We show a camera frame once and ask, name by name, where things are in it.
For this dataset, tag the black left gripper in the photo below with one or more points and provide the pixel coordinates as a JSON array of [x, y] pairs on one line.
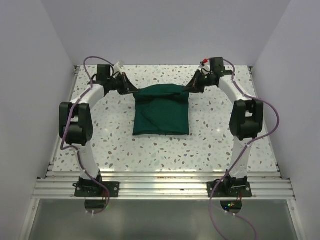
[[127, 87]]

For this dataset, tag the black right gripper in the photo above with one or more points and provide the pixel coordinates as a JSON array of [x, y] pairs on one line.
[[194, 86]]

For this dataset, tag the dark green surgical cloth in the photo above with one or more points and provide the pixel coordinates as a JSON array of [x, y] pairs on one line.
[[161, 109]]

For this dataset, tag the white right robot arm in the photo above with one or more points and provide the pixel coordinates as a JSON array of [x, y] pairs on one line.
[[246, 122]]

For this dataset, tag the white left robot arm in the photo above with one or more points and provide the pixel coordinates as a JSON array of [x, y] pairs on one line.
[[76, 128]]

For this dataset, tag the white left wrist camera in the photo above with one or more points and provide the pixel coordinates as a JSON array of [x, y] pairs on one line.
[[118, 67]]

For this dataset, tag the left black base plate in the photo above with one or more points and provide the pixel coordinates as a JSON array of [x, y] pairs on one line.
[[110, 190]]

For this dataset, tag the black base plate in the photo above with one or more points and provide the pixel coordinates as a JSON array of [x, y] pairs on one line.
[[110, 190], [228, 192]]

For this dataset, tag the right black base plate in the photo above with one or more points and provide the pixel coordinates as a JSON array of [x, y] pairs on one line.
[[228, 192]]

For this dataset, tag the aluminium rail frame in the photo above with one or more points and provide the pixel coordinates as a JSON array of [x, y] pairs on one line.
[[163, 179]]

